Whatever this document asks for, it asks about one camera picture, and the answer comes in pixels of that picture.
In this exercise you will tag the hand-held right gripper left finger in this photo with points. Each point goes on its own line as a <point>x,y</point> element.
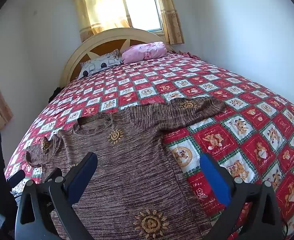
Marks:
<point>83,177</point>

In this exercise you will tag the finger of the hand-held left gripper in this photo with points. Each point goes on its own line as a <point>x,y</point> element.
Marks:
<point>16,177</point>

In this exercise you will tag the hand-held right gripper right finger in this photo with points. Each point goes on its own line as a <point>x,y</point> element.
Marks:
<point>214,180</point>

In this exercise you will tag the brown knitted sweater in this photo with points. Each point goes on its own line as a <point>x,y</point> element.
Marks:
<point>136,167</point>

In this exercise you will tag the red patchwork bear quilt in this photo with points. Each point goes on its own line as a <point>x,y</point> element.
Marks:
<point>237,105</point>

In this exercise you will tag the grey patterned pillow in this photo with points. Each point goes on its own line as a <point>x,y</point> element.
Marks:
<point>99,63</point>

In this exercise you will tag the cream wooden headboard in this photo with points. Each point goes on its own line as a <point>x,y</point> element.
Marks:
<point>71,62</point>

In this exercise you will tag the pink pillow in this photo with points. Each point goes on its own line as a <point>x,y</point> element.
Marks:
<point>144,51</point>

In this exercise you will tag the narrow yellow curtain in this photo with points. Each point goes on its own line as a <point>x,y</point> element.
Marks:
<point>172,17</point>

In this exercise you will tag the wide yellow curtain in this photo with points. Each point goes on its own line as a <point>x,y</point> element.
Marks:
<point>99,10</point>

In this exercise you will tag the window behind headboard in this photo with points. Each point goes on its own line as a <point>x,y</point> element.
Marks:
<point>142,7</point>

